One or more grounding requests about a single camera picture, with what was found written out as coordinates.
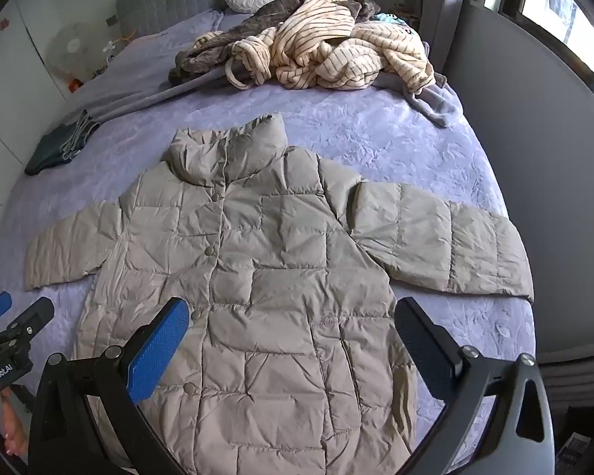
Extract grey fleece garment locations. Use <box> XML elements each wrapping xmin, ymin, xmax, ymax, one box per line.
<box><xmin>62</xmin><ymin>42</ymin><xmax>459</xmax><ymax>129</ymax></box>

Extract person's left hand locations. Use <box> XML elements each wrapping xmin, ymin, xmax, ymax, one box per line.
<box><xmin>0</xmin><ymin>390</ymin><xmax>30</xmax><ymax>457</ymax></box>

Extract brown fuzzy garment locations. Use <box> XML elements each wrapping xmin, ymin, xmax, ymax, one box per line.
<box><xmin>168</xmin><ymin>0</ymin><xmax>382</xmax><ymax>87</ymax></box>

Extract window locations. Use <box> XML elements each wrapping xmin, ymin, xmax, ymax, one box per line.
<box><xmin>497</xmin><ymin>0</ymin><xmax>594</xmax><ymax>95</ymax></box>

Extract beige puffer jacket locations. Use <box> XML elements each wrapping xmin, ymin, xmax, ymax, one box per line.
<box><xmin>24</xmin><ymin>113</ymin><xmax>535</xmax><ymax>475</ymax></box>

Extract white fan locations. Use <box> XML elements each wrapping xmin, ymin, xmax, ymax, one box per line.
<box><xmin>47</xmin><ymin>22</ymin><xmax>114</xmax><ymax>92</ymax></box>

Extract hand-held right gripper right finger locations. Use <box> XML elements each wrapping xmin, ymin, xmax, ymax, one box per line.
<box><xmin>394</xmin><ymin>297</ymin><xmax>550</xmax><ymax>475</ymax></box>

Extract dark green folded clothes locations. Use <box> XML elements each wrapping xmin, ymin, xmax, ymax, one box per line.
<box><xmin>24</xmin><ymin>109</ymin><xmax>102</xmax><ymax>176</ymax></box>

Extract cream striped garment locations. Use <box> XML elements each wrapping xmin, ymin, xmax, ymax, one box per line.
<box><xmin>225</xmin><ymin>0</ymin><xmax>436</xmax><ymax>95</ymax></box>

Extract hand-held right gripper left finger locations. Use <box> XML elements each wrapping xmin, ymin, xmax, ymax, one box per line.
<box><xmin>27</xmin><ymin>298</ymin><xmax>191</xmax><ymax>475</ymax></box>

